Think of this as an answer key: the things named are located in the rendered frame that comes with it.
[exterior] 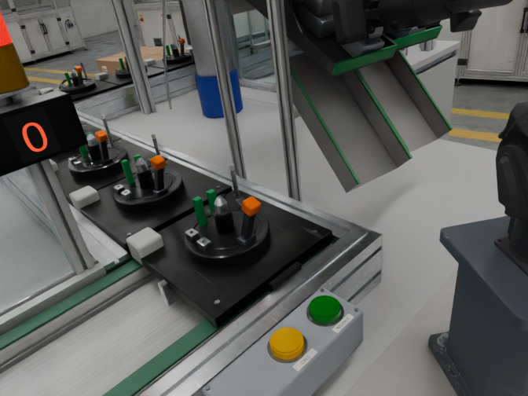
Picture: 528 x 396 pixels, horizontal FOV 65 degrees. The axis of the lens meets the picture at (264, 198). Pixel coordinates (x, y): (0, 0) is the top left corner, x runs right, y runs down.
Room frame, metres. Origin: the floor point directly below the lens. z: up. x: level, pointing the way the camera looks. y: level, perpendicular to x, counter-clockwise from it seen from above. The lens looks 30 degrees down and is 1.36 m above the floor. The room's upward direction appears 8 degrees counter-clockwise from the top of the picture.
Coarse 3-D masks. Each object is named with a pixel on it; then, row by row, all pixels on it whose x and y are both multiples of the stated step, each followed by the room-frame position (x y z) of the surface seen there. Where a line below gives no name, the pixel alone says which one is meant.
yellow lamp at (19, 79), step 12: (0, 48) 0.51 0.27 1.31; (12, 48) 0.53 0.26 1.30; (0, 60) 0.51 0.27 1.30; (12, 60) 0.52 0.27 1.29; (0, 72) 0.51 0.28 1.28; (12, 72) 0.51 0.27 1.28; (24, 72) 0.53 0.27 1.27; (0, 84) 0.50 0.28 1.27; (12, 84) 0.51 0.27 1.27; (24, 84) 0.52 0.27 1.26
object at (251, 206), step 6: (240, 198) 0.52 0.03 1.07; (252, 198) 0.50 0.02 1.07; (240, 204) 0.50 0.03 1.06; (246, 204) 0.49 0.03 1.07; (252, 204) 0.49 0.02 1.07; (258, 204) 0.49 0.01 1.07; (246, 210) 0.49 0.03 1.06; (252, 210) 0.48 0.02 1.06; (258, 210) 0.49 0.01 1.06; (246, 216) 0.50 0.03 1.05; (252, 216) 0.50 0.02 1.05; (246, 222) 0.50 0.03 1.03; (252, 222) 0.50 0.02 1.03; (246, 228) 0.50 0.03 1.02; (252, 228) 0.51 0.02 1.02; (240, 234) 0.51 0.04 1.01; (246, 234) 0.50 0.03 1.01
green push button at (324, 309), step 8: (320, 296) 0.40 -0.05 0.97; (328, 296) 0.39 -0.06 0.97; (312, 304) 0.38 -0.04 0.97; (320, 304) 0.38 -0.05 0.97; (328, 304) 0.38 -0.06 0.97; (336, 304) 0.38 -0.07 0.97; (312, 312) 0.37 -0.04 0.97; (320, 312) 0.37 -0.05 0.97; (328, 312) 0.37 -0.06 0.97; (336, 312) 0.37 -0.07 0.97; (320, 320) 0.36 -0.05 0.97; (328, 320) 0.36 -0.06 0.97
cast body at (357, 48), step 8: (368, 8) 0.68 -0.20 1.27; (376, 32) 0.67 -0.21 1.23; (368, 40) 0.67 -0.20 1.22; (376, 40) 0.67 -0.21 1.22; (344, 48) 0.70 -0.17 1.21; (352, 48) 0.68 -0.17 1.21; (360, 48) 0.66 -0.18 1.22; (368, 48) 0.66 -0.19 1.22; (376, 48) 0.67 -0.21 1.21; (352, 56) 0.68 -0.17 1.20
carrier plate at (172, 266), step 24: (240, 192) 0.70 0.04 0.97; (192, 216) 0.64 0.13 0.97; (288, 216) 0.60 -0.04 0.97; (168, 240) 0.58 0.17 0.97; (288, 240) 0.53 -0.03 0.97; (312, 240) 0.52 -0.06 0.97; (144, 264) 0.54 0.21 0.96; (168, 264) 0.51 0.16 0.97; (192, 264) 0.50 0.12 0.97; (240, 264) 0.49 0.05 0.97; (264, 264) 0.48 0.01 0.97; (288, 264) 0.47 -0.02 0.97; (192, 288) 0.45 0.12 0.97; (216, 288) 0.44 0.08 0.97; (240, 288) 0.44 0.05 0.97; (264, 288) 0.44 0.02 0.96; (216, 312) 0.40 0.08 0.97
